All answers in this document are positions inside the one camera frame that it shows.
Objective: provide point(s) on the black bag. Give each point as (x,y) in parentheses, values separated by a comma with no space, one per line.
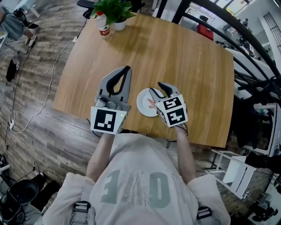
(11,70)

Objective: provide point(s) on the white plate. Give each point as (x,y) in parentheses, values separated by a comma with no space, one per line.
(142,103)

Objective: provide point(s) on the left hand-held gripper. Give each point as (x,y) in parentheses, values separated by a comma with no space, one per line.
(105,119)

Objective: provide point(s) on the red box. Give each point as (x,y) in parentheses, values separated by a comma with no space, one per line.
(205,32)

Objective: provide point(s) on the person's white printed t-shirt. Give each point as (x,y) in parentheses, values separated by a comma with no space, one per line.
(136,175)

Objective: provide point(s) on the white power strip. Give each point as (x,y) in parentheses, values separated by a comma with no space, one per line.
(11,124)

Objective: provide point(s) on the white table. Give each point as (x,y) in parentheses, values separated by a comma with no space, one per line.
(248,63)

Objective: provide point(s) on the person's right forearm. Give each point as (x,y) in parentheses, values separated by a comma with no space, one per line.
(185,158)

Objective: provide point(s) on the green potted plant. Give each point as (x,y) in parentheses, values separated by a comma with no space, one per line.
(114,11)

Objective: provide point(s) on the white metal rack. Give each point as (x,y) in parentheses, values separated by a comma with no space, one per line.
(239,173)

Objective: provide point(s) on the black metal railing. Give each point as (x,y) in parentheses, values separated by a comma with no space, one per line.
(181,11)

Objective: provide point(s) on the red label water bottle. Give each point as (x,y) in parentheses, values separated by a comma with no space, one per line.
(103,26)

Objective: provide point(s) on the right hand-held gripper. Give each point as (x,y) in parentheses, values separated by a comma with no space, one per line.
(173,111)

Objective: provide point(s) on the person's left forearm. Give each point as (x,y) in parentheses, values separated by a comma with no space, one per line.
(98,158)

